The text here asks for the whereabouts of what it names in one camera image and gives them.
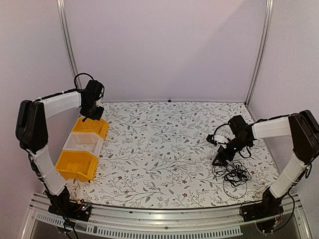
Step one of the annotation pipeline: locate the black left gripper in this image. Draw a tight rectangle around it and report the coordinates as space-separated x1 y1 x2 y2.
81 101 105 120

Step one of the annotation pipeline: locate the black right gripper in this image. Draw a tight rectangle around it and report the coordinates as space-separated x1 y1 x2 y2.
212 136 252 167

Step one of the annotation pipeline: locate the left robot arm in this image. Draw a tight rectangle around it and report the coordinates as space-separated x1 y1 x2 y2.
15 77 105 216

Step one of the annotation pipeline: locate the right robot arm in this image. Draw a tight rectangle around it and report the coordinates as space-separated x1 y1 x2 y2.
212 110 319 218

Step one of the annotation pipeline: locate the yellow plastic bin far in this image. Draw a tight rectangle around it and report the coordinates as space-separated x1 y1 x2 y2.
71 118 109 139

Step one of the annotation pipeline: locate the yellow plastic bin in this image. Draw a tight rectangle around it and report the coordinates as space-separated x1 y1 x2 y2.
55 150 98 182
71 118 109 139

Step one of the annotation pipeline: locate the translucent white plastic bin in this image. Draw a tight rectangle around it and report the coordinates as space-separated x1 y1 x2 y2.
62 132 104 157

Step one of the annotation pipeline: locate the yellow plastic bin near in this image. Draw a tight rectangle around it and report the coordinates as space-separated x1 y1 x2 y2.
55 150 98 182

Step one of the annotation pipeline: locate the floral patterned table mat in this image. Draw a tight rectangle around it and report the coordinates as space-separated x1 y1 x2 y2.
67 102 279 209

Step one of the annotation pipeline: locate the tangled black cable bundle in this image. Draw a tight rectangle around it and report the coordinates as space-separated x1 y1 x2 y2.
211 160 252 199

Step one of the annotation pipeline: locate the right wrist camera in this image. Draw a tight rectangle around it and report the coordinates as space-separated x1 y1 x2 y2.
206 134 229 145

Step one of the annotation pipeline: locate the aluminium front rail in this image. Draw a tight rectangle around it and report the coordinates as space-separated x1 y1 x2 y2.
21 193 312 239

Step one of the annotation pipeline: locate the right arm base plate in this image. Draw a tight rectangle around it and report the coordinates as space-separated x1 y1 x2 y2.
239 201 284 222

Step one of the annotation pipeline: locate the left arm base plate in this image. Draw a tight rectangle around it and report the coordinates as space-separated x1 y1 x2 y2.
48 200 92 222

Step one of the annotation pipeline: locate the left aluminium frame post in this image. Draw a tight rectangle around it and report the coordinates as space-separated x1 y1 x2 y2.
56 0 78 77

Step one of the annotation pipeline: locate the aluminium frame post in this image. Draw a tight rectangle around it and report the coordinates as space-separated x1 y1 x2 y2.
56 0 78 77
245 0 274 108

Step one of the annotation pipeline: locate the right aluminium frame post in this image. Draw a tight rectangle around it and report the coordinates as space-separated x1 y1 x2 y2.
245 0 274 108

